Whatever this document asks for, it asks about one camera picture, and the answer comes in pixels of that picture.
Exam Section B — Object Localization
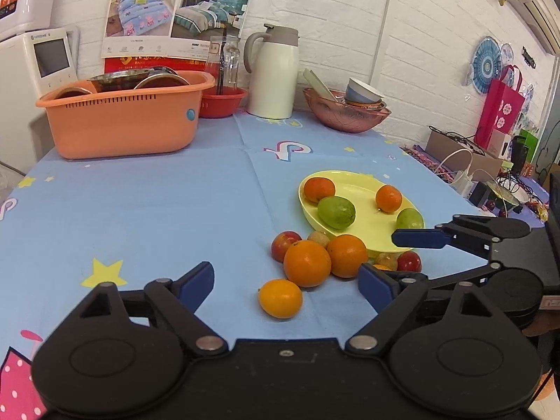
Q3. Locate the small red fruit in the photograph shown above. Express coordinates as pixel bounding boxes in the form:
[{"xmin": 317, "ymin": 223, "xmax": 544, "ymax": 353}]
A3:
[{"xmin": 397, "ymin": 251, "xmax": 422, "ymax": 272}]

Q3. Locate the large orange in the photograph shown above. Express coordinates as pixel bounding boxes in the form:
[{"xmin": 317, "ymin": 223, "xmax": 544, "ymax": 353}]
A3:
[
  {"xmin": 283, "ymin": 240, "xmax": 331, "ymax": 288},
  {"xmin": 327, "ymin": 234, "xmax": 368, "ymax": 279}
]

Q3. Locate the brown longan fruit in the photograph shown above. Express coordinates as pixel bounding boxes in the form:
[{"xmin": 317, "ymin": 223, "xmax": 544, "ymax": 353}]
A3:
[{"xmin": 307, "ymin": 230, "xmax": 330, "ymax": 247}]

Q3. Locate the large orange front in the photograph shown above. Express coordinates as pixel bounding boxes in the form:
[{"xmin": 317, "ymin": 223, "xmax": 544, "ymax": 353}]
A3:
[{"xmin": 283, "ymin": 240, "xmax": 331, "ymax": 288}]

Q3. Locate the yellow-orange citrus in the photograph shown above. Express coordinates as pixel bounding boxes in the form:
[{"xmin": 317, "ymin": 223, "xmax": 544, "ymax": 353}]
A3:
[{"xmin": 257, "ymin": 279, "xmax": 303, "ymax": 320}]

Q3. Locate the green fruit at rim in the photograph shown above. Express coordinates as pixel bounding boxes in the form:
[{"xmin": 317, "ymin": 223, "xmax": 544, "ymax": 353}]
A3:
[{"xmin": 396, "ymin": 208, "xmax": 424, "ymax": 230}]

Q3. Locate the white charger plug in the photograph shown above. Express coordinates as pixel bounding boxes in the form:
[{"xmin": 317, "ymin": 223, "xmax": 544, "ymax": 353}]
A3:
[{"xmin": 451, "ymin": 171, "xmax": 473, "ymax": 197}]

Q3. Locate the small orange on plate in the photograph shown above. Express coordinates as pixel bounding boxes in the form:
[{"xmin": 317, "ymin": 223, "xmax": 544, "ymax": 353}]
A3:
[
  {"xmin": 303, "ymin": 177, "xmax": 336, "ymax": 204},
  {"xmin": 375, "ymin": 184, "xmax": 403, "ymax": 214}
]

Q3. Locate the leopard pattern cloth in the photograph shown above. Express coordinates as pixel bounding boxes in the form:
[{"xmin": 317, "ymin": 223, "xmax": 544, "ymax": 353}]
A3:
[{"xmin": 400, "ymin": 144, "xmax": 460, "ymax": 184}]

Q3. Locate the yellow plate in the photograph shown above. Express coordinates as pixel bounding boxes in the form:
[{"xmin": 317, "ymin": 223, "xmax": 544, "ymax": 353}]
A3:
[{"xmin": 298, "ymin": 170, "xmax": 418, "ymax": 257}]

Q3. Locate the cardboard box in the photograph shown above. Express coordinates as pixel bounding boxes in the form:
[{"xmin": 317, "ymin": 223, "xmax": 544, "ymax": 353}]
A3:
[{"xmin": 424, "ymin": 126, "xmax": 503, "ymax": 181}]

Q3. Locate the green fruit on plate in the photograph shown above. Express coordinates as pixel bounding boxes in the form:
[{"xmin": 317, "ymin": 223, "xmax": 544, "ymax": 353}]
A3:
[{"xmin": 317, "ymin": 195, "xmax": 356, "ymax": 230}]

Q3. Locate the pink gift bag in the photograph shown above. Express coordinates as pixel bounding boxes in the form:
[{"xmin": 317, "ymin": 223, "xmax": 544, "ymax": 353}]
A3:
[{"xmin": 474, "ymin": 64, "xmax": 525, "ymax": 150}]

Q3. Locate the pink glass bowl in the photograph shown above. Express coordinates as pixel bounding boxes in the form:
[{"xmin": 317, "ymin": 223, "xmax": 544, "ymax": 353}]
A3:
[{"xmin": 303, "ymin": 87, "xmax": 391, "ymax": 134}]

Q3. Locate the light blue patterned tablecloth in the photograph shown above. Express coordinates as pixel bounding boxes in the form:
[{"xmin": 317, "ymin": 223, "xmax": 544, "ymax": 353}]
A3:
[{"xmin": 0, "ymin": 108, "xmax": 496, "ymax": 420}]

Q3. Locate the red apple left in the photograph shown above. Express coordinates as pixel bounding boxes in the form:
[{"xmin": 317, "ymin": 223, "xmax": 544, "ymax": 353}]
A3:
[{"xmin": 271, "ymin": 231, "xmax": 302, "ymax": 263}]

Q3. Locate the blue white ceramic bowl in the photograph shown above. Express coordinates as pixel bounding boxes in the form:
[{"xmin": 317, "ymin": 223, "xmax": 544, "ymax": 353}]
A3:
[{"xmin": 344, "ymin": 78, "xmax": 384, "ymax": 104}]

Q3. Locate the blue paper fan decoration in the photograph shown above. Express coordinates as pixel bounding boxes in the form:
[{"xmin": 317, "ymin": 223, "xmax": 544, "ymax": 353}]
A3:
[{"xmin": 465, "ymin": 36, "xmax": 503, "ymax": 95}]

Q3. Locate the white thermos jug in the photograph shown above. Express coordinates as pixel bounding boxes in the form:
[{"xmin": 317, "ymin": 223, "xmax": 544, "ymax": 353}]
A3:
[{"xmin": 244, "ymin": 24, "xmax": 299, "ymax": 119}]

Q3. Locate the orange plastic basket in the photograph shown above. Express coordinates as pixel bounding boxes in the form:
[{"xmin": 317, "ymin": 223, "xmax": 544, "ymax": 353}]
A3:
[{"xmin": 36, "ymin": 70, "xmax": 215, "ymax": 159}]

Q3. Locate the red plastic basket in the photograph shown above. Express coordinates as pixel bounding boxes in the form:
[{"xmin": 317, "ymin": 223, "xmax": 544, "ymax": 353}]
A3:
[{"xmin": 199, "ymin": 87, "xmax": 247, "ymax": 119}]

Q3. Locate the steel bowl in basket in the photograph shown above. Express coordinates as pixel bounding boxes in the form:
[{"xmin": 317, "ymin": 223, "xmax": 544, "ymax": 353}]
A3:
[{"xmin": 90, "ymin": 66, "xmax": 189, "ymax": 93}]

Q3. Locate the clear glass pitcher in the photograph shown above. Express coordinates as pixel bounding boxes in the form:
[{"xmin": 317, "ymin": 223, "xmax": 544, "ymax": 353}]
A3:
[{"xmin": 205, "ymin": 35, "xmax": 241, "ymax": 95}]

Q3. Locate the white appliance with screen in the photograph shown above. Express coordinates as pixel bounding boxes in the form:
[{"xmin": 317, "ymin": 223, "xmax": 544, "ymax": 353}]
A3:
[{"xmin": 0, "ymin": 28, "xmax": 77, "ymax": 173}]

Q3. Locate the bedding advertisement poster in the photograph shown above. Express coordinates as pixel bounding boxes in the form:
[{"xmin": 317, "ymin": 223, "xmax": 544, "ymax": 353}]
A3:
[{"xmin": 100, "ymin": 0, "xmax": 251, "ymax": 72}]

